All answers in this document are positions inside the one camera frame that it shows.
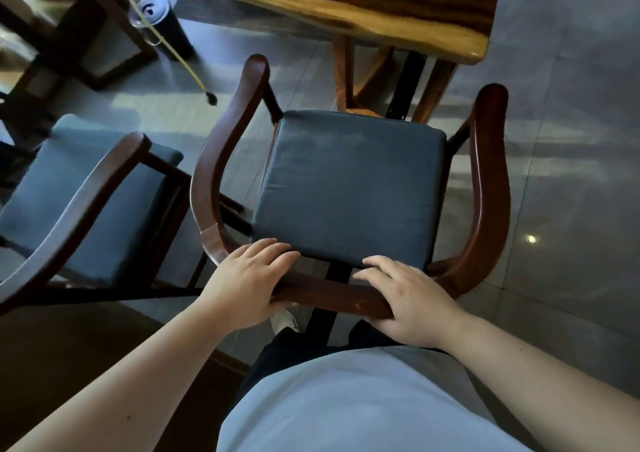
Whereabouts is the white shirt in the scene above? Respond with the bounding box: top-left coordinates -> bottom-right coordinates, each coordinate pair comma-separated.
215,345 -> 537,452

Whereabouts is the person's right forearm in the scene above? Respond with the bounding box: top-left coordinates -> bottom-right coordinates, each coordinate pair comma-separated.
444,312 -> 640,452

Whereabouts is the person's right hand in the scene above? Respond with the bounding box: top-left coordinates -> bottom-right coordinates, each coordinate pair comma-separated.
352,255 -> 469,350

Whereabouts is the yellow cable with black tip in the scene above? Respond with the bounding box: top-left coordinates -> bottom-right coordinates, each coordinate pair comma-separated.
117,0 -> 219,107

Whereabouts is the person's left forearm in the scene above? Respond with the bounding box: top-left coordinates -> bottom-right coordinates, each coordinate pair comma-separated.
4,298 -> 236,452

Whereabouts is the live-edge wooden table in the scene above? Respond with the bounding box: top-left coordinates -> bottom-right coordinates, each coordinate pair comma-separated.
65,0 -> 505,125

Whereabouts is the black cylindrical can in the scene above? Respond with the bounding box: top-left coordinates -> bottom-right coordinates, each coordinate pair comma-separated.
127,0 -> 196,61

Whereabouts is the brown wooden armchair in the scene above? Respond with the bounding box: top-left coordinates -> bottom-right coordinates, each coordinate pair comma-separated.
0,132 -> 247,317
189,54 -> 512,319

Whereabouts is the person's left hand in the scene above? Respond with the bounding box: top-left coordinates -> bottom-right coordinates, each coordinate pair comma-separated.
197,239 -> 302,336

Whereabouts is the white shoe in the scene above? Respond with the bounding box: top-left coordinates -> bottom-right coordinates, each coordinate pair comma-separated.
270,309 -> 301,335

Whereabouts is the dark grey seat cushion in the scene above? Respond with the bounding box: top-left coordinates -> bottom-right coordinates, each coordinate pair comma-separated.
250,109 -> 448,270
0,114 -> 185,287

